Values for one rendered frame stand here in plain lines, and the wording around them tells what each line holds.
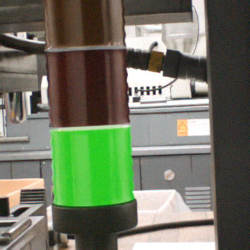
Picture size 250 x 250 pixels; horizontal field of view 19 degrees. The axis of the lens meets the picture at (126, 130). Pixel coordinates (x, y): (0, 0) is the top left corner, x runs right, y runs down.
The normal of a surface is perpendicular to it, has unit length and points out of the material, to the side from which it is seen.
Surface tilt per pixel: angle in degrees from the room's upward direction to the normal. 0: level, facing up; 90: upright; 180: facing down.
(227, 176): 90
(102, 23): 104
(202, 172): 90
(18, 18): 90
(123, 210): 90
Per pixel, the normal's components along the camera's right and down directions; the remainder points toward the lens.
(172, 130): -0.15, 0.06
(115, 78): 0.68, 0.25
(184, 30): 0.18, 0.04
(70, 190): -0.52, -0.18
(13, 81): 0.99, -0.04
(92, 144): 0.11, 0.29
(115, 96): 0.65, -0.24
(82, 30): -0.04, -0.19
